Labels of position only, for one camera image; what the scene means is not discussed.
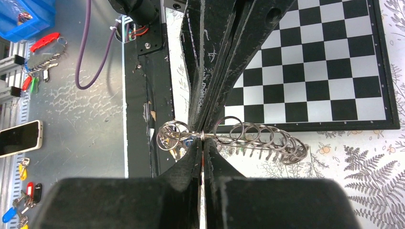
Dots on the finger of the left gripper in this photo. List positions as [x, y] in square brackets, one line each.
[205, 26]
[255, 23]

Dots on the spare keys with coloured tags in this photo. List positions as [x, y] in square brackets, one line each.
[17, 196]

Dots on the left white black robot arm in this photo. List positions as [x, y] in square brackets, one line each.
[148, 13]

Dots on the key organiser with rings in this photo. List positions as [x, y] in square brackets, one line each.
[232, 132]

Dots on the floral patterned table mat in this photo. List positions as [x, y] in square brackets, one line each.
[369, 165]

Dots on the spare organiser with red handle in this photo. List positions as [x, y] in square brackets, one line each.
[43, 53]

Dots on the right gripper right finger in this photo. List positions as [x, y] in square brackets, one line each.
[234, 201]

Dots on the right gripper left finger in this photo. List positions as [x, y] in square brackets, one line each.
[169, 201]

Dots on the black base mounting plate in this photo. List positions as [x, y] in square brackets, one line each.
[148, 105]

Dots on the black white chessboard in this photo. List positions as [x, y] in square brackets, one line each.
[325, 67]

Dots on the smartphone with beige case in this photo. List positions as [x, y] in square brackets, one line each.
[21, 138]

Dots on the blue plastic storage bin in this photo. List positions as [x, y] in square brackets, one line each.
[23, 19]

